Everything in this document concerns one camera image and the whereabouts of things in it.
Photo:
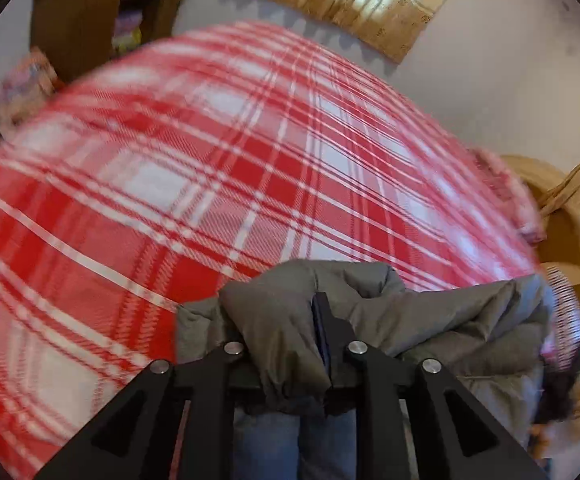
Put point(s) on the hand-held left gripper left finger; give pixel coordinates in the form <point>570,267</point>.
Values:
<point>219,365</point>

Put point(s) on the pink floral pillow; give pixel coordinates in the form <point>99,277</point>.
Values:
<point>512,195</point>

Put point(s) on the brown wooden desk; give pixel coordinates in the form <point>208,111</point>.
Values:
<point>79,25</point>

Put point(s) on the purple box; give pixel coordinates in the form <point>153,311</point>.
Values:
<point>132,20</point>

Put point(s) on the wooden bed headboard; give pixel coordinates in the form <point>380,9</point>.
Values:
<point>560,240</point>

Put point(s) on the beige patterned window curtain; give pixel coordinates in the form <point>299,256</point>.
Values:
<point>350,0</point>

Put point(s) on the pink clothes pile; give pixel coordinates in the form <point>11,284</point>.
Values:
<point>29,85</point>

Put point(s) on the striped pillow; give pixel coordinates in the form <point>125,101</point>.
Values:
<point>565,310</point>

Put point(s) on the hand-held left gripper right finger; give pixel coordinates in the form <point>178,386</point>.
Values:
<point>322,330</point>

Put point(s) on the yellow box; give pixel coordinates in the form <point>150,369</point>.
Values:
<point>127,40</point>

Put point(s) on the grey puffer jacket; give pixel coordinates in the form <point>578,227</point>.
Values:
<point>280,320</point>

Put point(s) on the person's blue jeans legs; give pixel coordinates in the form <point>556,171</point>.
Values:
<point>270,450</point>

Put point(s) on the red plaid bed sheet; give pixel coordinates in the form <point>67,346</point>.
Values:
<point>169,185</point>

